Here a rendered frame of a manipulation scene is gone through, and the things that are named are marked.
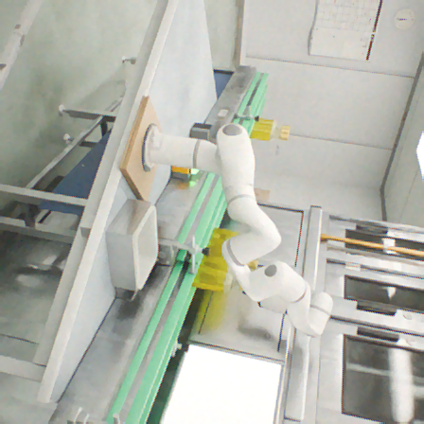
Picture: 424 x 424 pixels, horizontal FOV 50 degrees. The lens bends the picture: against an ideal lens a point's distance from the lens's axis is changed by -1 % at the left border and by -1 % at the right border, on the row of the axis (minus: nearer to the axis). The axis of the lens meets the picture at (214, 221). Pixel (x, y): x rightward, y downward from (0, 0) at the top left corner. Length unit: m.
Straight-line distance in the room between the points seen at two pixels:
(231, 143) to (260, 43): 6.15
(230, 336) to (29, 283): 0.81
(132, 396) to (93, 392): 0.10
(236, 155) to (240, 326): 0.66
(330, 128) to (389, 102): 0.96
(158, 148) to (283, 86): 6.22
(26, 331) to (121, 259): 0.54
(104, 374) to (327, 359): 0.77
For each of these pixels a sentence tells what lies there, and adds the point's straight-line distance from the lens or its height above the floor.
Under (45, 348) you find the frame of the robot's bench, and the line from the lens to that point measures 1.34.
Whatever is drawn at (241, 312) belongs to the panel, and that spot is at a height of 1.14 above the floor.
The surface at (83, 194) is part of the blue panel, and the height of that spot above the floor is 0.46.
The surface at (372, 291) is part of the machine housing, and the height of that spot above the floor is 1.63.
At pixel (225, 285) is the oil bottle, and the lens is 1.60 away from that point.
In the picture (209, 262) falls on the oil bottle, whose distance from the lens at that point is 1.65.
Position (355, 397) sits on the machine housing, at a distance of 1.64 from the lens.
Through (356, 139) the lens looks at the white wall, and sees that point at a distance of 7.91.
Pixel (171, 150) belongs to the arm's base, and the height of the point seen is 0.86.
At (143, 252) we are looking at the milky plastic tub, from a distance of 1.54.
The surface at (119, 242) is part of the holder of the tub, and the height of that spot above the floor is 0.79.
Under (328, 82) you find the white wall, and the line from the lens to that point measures 7.53.
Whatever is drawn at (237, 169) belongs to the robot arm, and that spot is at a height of 1.08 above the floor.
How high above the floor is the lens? 1.25
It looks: 9 degrees down
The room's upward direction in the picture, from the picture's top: 100 degrees clockwise
